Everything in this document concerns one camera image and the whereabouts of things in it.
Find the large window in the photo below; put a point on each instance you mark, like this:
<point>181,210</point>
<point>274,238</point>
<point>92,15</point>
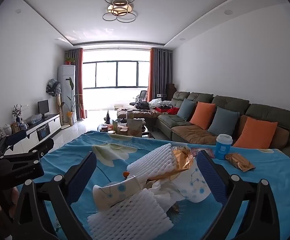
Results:
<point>115,75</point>

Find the black office chair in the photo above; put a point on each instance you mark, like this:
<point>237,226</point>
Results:
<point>141,96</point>

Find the gold snack packet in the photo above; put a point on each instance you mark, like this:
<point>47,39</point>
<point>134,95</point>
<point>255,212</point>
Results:
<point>240,162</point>

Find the white ceramic jar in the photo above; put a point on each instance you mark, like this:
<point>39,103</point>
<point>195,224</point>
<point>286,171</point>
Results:
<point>6,129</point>

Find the white tissue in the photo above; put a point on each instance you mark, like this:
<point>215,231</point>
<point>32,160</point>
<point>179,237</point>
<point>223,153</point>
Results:
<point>160,192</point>

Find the gold foil wrapper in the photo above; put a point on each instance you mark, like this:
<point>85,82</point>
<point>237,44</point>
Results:
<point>182,157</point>

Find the green sofa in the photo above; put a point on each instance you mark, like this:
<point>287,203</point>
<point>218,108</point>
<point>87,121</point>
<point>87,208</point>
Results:
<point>190,132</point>

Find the white standing air conditioner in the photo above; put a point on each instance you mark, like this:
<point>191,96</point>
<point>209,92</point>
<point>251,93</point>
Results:
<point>66,85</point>

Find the orange cushion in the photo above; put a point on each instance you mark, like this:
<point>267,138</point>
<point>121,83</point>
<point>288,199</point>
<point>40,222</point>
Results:
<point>202,116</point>
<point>255,133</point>

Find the branch plant in blue vase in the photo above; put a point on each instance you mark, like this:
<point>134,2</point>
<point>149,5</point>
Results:
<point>16,112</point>

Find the blue cup with white lid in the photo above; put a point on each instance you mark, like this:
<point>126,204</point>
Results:
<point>223,147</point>

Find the small orange peel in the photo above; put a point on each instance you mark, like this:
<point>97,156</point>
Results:
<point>126,174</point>

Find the pile of white clothes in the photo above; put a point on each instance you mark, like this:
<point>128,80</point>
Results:
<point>158,103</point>

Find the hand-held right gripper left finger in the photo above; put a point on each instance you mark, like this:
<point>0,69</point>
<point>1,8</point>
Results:
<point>83,177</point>

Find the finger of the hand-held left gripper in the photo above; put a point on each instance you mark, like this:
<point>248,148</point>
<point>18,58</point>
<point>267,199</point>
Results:
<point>37,150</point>
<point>16,137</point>

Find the red cloth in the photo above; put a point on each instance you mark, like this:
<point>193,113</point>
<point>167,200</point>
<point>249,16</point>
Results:
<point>173,110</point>

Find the cluttered coffee table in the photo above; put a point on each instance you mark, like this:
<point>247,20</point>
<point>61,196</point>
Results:
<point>117,130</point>

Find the blue floral blanket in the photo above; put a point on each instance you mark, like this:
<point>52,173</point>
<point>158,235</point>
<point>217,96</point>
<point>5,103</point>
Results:
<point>65,160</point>

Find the clear plastic bag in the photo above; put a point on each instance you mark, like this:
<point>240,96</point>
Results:
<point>34,118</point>

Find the white black TV cabinet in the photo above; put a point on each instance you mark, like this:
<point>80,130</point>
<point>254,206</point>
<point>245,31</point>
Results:
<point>49,123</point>

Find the grey-blue cushion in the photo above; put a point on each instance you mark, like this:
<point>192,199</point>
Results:
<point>223,121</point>
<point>186,109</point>

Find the picture frame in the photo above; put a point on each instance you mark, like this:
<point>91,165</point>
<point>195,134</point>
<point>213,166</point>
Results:
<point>15,127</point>

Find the tall leafy plant in vase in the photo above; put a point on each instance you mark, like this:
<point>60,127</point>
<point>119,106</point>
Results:
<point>71,105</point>

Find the black monitor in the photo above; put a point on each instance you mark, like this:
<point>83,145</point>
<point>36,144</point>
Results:
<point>43,107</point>

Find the grey orange curtain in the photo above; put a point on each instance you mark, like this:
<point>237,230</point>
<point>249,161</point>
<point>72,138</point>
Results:
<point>78,85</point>
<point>157,75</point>

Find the white foam net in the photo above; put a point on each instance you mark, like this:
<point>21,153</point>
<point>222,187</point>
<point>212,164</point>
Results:
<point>155,162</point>
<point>130,212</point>

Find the blue white porcelain jar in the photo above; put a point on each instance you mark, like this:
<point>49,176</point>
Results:
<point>23,125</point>

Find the pink snack packet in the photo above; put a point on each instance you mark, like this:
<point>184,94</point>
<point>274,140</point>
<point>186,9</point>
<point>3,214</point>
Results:
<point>196,152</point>

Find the small potted plant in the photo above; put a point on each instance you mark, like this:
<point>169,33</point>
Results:
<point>69,60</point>

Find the brown paper bag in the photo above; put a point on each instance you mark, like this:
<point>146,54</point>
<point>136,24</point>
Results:
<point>135,127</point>

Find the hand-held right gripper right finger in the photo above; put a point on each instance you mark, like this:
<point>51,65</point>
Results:
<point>210,177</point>

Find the covered floor fan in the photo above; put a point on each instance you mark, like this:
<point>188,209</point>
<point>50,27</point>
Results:
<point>52,86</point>

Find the dark wooden cabinet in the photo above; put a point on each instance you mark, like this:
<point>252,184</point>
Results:
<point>170,90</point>

